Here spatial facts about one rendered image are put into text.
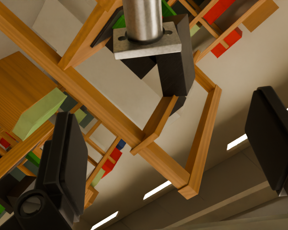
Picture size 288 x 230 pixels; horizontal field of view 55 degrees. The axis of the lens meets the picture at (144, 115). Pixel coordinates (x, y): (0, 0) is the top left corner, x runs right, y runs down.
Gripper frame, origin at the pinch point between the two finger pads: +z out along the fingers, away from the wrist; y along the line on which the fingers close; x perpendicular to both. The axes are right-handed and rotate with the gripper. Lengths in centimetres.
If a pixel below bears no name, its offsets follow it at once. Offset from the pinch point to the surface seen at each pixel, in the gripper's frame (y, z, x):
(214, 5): 154, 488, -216
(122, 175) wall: -99, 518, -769
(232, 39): 185, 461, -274
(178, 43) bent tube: 2.4, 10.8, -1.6
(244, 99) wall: 236, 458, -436
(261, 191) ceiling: 193, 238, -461
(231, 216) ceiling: 149, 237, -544
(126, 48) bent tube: -1.7, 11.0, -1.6
